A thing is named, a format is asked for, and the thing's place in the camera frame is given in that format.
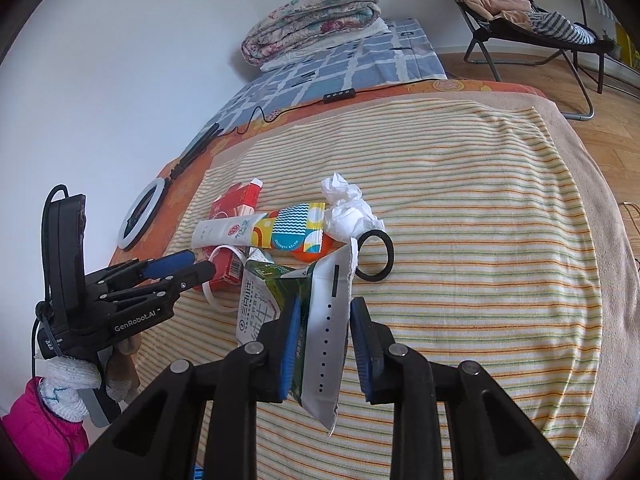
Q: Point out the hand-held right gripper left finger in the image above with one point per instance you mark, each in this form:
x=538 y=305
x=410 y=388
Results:
x=290 y=345

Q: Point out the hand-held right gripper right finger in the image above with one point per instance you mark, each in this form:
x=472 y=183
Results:
x=360 y=350

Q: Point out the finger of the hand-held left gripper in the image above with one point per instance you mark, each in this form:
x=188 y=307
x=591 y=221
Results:
x=192 y=275
x=167 y=262

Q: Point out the green white milk carton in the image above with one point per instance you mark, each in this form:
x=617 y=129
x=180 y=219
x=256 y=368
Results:
x=325 y=320

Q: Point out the white tube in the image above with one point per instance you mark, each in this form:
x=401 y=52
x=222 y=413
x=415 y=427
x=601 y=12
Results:
x=220 y=230

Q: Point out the red carton box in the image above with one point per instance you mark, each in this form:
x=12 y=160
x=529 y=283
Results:
x=232 y=202

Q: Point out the colourful wave-print packet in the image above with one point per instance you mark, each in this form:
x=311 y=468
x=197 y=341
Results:
x=295 y=227

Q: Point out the white tissue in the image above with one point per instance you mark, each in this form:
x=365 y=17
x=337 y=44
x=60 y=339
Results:
x=350 y=215

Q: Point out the person's left forearm pink sleeve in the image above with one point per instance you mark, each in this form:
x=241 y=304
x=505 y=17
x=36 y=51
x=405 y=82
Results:
x=35 y=435

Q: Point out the person's left hand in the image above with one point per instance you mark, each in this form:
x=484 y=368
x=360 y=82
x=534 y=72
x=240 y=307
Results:
x=67 y=385

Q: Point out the black folded light stand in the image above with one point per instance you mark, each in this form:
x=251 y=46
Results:
x=195 y=152

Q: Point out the orange floral sheet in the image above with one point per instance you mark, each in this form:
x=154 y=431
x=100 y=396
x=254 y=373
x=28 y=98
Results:
x=225 y=137

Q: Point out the striped towel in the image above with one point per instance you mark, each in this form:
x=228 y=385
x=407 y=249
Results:
x=450 y=200

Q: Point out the blue plaid sheet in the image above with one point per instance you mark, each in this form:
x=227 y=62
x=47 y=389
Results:
x=350 y=60

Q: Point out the folded floral quilt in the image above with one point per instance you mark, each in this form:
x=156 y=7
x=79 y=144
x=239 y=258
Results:
x=310 y=15

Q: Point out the pink cloth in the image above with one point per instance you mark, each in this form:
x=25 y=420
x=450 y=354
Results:
x=492 y=5

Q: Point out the striped cloth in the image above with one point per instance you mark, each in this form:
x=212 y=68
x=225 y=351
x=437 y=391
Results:
x=560 y=27

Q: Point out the potted plant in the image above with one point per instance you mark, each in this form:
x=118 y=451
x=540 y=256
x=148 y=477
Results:
x=612 y=42

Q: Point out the black pole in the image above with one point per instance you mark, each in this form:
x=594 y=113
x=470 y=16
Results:
x=585 y=20

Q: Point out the striped curtain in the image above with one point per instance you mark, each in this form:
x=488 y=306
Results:
x=602 y=5

